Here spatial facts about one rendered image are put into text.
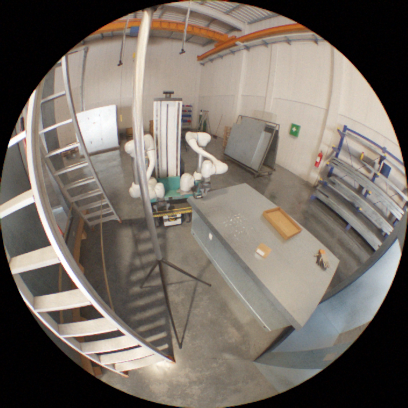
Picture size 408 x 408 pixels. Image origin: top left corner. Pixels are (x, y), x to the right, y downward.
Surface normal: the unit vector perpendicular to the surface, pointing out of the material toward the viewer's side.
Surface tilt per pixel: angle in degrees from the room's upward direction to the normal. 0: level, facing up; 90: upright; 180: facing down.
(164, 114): 90
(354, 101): 90
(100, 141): 90
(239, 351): 0
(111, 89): 90
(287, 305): 0
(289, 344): 0
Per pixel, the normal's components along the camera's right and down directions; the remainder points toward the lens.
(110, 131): 0.46, 0.57
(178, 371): 0.09, -0.80
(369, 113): -0.88, 0.22
